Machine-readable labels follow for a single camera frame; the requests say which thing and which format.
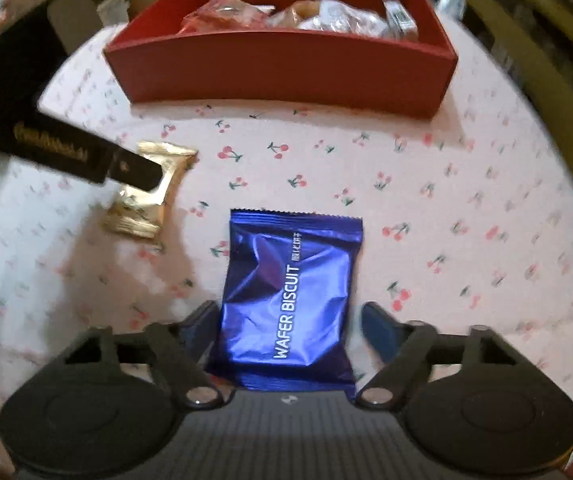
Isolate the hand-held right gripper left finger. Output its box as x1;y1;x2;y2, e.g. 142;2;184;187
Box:
40;300;226;409

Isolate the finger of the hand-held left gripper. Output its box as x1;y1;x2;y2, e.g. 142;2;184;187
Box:
108;147;165;192

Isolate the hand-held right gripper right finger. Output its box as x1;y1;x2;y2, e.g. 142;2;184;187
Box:
355;302;548;409

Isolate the gold snack packet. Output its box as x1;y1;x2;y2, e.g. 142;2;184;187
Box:
104;141;199;251

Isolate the blue wafer biscuit packet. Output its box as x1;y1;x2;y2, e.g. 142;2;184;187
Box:
205;208;365;394

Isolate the red candy packet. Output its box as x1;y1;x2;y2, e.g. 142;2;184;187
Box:
181;0;275;35

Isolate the red cardboard box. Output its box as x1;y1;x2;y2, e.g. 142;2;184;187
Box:
104;0;460;121

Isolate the orange-brown snack packet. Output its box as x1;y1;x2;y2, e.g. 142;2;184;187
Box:
266;0;328;31

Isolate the silver-white snack packet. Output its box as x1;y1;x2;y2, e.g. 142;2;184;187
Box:
299;0;390;36

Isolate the white wafer bar packet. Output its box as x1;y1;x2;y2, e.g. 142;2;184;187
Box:
382;0;420;40

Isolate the cherry print tablecloth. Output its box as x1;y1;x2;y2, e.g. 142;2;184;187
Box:
0;10;573;411

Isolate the wooden bench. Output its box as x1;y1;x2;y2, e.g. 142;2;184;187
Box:
439;0;573;161

